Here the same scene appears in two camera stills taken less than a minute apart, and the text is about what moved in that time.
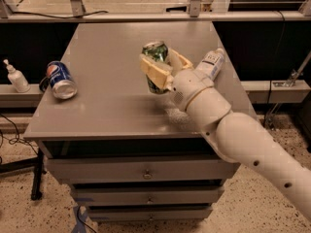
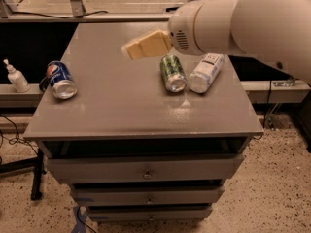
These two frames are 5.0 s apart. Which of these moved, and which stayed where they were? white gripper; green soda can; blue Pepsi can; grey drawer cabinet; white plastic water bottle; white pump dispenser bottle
Moved: green soda can; white gripper
Stayed: grey drawer cabinet; white plastic water bottle; white pump dispenser bottle; blue Pepsi can
